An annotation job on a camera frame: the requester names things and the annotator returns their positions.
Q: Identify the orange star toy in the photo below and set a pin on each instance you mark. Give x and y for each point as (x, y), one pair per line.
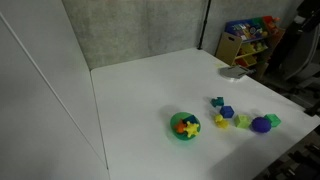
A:
(180, 127)

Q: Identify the dark blue toy in bowl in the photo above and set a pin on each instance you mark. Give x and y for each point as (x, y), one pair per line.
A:
(192, 119)

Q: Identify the wooden toy shelf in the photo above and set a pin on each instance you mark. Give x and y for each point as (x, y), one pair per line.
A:
(250, 43)

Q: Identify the teal green toy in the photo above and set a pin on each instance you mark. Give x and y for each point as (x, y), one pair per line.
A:
(219, 101)

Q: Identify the light green cube toy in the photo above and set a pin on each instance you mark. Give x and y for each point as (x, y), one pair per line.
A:
(242, 121)

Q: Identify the black vertical pole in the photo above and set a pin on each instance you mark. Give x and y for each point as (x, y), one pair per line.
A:
(204, 24)

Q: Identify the purple ball toy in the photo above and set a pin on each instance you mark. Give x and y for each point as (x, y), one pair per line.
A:
(261, 125)

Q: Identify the green bowl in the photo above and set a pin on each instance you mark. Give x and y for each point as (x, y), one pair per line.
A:
(181, 116)

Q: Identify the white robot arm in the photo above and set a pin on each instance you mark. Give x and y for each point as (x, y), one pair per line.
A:
(298, 44)

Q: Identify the yellow duck toy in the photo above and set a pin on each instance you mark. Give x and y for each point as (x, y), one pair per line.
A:
(221, 122)

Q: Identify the blue cube toy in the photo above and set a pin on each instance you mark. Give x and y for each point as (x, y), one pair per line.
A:
(227, 111)

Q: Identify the yellow spiky toy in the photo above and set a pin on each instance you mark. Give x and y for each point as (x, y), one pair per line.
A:
(191, 129)

